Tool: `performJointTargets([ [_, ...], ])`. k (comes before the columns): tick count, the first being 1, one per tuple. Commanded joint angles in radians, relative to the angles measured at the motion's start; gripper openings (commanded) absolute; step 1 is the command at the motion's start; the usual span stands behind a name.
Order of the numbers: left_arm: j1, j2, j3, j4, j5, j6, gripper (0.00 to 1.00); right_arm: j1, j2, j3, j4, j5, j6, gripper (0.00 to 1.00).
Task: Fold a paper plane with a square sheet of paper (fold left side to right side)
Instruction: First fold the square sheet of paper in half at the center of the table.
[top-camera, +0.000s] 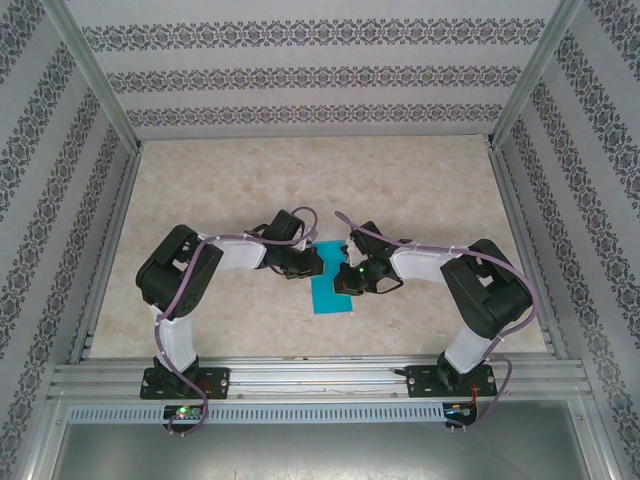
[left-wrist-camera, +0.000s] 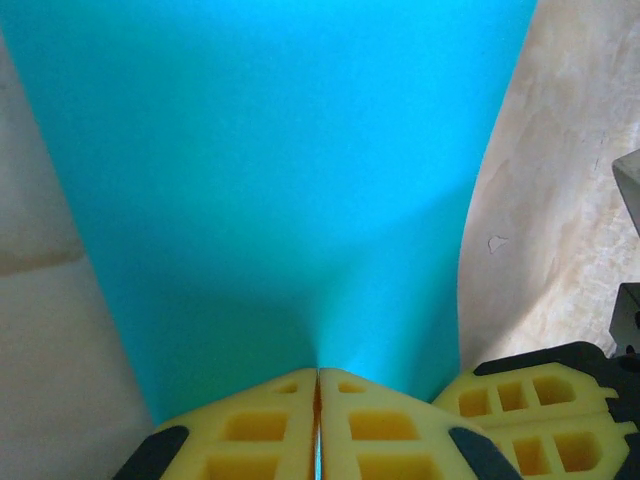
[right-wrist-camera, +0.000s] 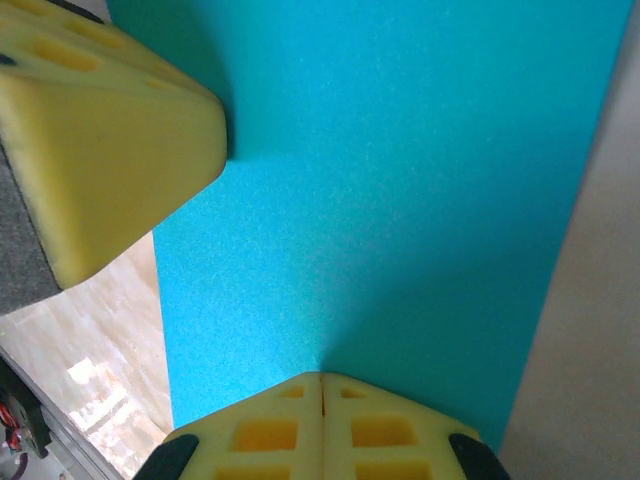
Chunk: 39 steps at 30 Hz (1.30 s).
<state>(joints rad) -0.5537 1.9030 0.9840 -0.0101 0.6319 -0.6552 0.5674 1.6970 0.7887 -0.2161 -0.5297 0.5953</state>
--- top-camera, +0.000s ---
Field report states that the blue paper sheet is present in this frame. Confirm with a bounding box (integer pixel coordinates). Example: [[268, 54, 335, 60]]
[[308, 239, 355, 316]]

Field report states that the grey metal sheet tray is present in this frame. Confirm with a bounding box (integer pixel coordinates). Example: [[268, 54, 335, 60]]
[[47, 419, 604, 480]]

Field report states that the small circuit board green light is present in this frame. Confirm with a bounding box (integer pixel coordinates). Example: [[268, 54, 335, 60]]
[[163, 404, 204, 421]]

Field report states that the aluminium mounting rail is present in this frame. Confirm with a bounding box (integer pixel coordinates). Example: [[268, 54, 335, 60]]
[[47, 353, 594, 401]]

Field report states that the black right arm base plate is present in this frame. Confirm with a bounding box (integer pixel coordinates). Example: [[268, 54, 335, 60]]
[[407, 364, 499, 400]]

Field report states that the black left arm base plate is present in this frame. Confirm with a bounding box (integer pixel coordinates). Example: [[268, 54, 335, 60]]
[[141, 367, 232, 401]]

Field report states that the aluminium side rail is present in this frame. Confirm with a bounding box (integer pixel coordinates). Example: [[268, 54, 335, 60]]
[[69, 147, 146, 364], [487, 144, 569, 359]]

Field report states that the slotted grey cable duct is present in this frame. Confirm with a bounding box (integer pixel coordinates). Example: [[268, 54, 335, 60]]
[[67, 402, 449, 425]]

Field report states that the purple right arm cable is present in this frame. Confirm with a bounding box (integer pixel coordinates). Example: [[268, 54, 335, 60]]
[[333, 209, 540, 435]]

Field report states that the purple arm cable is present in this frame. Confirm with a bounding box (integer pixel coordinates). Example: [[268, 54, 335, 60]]
[[154, 206, 321, 436], [333, 209, 540, 435]]

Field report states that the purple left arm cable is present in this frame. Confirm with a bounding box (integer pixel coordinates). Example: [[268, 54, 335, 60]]
[[154, 206, 321, 436]]

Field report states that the aluminium frame post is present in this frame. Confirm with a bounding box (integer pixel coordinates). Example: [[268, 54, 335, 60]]
[[42, 0, 144, 154], [487, 0, 586, 151]]

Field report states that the aluminium lower frame bar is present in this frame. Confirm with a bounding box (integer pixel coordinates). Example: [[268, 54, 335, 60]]
[[19, 397, 69, 480], [574, 397, 624, 480]]

